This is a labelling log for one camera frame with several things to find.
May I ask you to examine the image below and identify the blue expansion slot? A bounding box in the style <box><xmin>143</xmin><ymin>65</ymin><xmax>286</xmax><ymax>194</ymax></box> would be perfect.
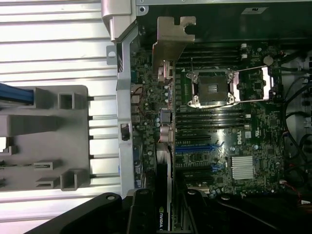
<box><xmin>175</xmin><ymin>143</ymin><xmax>224</xmax><ymax>154</ymax></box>

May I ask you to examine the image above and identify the silver heatsink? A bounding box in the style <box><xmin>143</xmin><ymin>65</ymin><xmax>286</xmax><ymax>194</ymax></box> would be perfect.
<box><xmin>231</xmin><ymin>156</ymin><xmax>254</xmax><ymax>180</ymax></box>

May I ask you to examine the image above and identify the green motherboard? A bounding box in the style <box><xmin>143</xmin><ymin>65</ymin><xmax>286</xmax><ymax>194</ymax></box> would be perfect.
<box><xmin>130</xmin><ymin>42</ymin><xmax>287</xmax><ymax>198</ymax></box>

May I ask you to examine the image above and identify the grey plastic parts rack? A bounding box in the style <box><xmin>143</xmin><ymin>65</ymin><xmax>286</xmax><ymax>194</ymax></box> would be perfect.
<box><xmin>0</xmin><ymin>84</ymin><xmax>92</xmax><ymax>192</ymax></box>

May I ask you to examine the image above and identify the CPU socket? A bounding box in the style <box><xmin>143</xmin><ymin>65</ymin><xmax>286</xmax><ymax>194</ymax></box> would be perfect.
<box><xmin>186</xmin><ymin>69</ymin><xmax>241</xmax><ymax>109</ymax></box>

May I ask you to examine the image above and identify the open grey PC case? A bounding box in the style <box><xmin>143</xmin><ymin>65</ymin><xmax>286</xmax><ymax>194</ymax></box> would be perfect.
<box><xmin>99</xmin><ymin>0</ymin><xmax>312</xmax><ymax>234</ymax></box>

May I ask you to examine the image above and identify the metal socket cover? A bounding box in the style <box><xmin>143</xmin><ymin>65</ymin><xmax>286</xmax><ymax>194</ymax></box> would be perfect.
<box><xmin>234</xmin><ymin>66</ymin><xmax>283</xmax><ymax>103</ymax></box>

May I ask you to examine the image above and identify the hard disk in blue caddy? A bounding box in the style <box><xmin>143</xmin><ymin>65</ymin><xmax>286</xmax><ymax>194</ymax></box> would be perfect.
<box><xmin>0</xmin><ymin>81</ymin><xmax>34</xmax><ymax>108</ymax></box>

